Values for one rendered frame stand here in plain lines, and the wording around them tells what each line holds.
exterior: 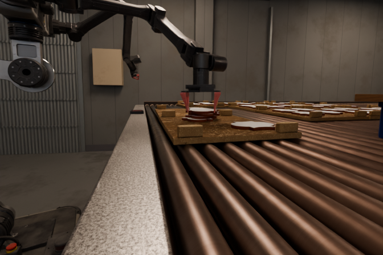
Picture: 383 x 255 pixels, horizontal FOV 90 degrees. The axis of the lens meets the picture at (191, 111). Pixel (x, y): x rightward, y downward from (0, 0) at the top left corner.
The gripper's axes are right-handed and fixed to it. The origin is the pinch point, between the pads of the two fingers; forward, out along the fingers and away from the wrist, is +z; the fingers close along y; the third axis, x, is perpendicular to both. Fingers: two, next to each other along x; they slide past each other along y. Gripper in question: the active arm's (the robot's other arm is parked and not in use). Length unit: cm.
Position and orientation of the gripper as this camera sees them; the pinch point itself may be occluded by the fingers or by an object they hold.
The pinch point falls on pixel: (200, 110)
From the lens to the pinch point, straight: 70.0
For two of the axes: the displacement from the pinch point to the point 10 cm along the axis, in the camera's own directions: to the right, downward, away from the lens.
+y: -9.8, -0.1, 1.8
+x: -1.8, 0.9, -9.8
